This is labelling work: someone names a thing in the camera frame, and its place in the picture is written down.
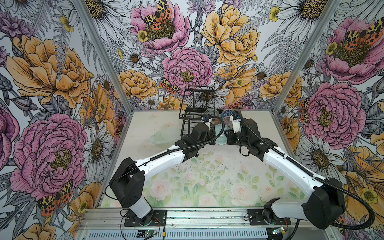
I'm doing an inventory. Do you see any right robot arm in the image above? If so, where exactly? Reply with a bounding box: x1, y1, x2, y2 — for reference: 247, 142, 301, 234
225, 111, 376, 230

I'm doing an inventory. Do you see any green patterned bowl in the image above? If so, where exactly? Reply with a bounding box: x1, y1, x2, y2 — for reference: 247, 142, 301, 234
204, 108, 220, 118

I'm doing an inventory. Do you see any black wire dish rack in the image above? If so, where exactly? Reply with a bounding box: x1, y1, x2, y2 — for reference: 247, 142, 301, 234
179, 86, 240, 145

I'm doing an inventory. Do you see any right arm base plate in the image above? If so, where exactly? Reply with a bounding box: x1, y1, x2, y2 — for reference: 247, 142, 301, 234
243, 208, 291, 226

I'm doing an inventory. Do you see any mint green striped bowl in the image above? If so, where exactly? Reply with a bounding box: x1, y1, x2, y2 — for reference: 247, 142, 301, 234
215, 124, 232, 145

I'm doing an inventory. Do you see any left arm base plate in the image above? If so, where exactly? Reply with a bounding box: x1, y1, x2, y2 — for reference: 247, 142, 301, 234
124, 210, 168, 227

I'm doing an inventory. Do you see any white vented cable duct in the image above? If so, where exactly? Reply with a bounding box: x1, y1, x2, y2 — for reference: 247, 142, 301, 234
84, 228, 268, 240

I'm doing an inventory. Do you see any blue patterned bowl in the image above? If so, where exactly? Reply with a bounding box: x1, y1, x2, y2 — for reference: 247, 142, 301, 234
221, 109, 238, 119

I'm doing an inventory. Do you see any aluminium front rail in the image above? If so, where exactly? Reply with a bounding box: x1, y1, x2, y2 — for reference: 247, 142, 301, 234
79, 206, 335, 230

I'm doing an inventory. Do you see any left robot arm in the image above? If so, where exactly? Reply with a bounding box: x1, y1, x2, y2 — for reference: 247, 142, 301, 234
108, 116, 225, 221

